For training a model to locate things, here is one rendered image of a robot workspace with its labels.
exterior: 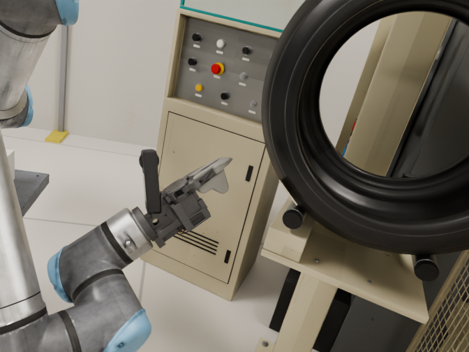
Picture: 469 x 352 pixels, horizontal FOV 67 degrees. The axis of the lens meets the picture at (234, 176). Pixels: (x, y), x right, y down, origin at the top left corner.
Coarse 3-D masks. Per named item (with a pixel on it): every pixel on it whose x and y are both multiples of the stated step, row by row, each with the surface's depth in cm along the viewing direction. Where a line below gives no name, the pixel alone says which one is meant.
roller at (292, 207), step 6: (294, 204) 80; (288, 210) 78; (294, 210) 77; (300, 210) 78; (288, 216) 77; (294, 216) 77; (300, 216) 77; (288, 222) 78; (294, 222) 77; (300, 222) 77; (294, 228) 78
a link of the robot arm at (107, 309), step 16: (112, 272) 59; (80, 288) 57; (96, 288) 56; (112, 288) 57; (128, 288) 59; (80, 304) 55; (96, 304) 54; (112, 304) 55; (128, 304) 56; (80, 320) 52; (96, 320) 52; (112, 320) 53; (128, 320) 54; (144, 320) 56; (80, 336) 50; (96, 336) 51; (112, 336) 52; (128, 336) 52; (144, 336) 56
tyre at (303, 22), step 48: (336, 0) 60; (384, 0) 81; (432, 0) 78; (288, 48) 65; (336, 48) 88; (288, 96) 67; (288, 144) 70; (336, 192) 93; (384, 192) 93; (432, 192) 88; (384, 240) 69; (432, 240) 66
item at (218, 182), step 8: (224, 160) 69; (208, 168) 67; (216, 168) 67; (216, 176) 68; (224, 176) 69; (208, 184) 67; (216, 184) 68; (224, 184) 69; (200, 192) 67; (224, 192) 69
